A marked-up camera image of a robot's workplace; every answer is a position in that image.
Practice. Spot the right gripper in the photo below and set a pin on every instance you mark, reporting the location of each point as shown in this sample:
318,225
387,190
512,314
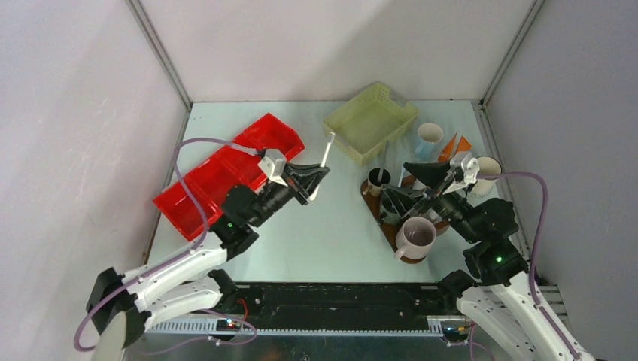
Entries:
430,173

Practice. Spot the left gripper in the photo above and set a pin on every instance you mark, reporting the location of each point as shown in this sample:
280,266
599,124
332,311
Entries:
308,177

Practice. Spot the dark green mug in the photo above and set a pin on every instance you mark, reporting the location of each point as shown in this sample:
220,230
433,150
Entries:
395,204

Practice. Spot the brown mug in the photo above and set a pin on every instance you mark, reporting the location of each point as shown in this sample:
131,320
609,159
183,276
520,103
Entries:
372,187

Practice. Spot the pink white mug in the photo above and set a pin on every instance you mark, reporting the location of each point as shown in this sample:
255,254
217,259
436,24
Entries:
415,239

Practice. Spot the light blue mug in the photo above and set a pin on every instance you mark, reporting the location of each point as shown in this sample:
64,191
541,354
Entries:
429,136

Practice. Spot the orange toothpaste tube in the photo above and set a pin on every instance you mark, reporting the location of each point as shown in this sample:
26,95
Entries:
456,144

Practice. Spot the white mug black handle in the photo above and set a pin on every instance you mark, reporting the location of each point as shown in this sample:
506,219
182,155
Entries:
487,166

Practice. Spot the cream plastic basket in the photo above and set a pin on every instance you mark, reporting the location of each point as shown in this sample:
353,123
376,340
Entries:
365,124

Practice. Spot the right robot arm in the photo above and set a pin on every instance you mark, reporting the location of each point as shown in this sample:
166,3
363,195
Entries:
499,291

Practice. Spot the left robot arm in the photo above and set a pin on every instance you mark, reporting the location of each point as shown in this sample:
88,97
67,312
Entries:
190,279

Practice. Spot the red divided organizer bin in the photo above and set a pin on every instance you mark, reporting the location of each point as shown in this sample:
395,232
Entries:
212,179

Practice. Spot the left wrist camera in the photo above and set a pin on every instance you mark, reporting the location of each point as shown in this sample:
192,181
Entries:
272,164

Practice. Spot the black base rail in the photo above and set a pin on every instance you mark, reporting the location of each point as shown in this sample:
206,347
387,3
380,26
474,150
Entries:
344,307

